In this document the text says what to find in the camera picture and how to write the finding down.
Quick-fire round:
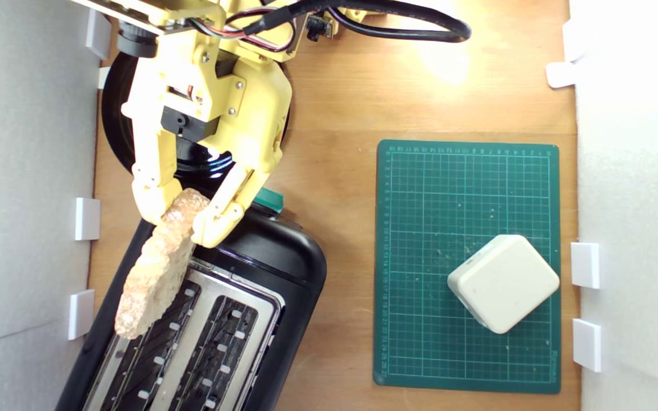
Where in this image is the brown bread slice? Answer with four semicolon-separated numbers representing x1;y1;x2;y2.
114;188;211;340

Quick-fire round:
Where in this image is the green toaster lever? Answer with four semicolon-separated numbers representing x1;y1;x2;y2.
255;187;285;215

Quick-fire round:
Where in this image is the black two-slot toaster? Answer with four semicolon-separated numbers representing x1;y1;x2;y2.
55;194;328;411

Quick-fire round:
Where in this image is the black plate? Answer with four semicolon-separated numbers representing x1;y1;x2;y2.
101;54;291;190

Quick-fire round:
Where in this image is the green cutting mat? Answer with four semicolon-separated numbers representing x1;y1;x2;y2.
373;139;561;394

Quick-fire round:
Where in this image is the white block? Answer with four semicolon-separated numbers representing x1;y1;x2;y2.
447;234;560;335

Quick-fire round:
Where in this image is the yellow wrist camera mount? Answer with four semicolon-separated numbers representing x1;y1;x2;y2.
69;0;221;59

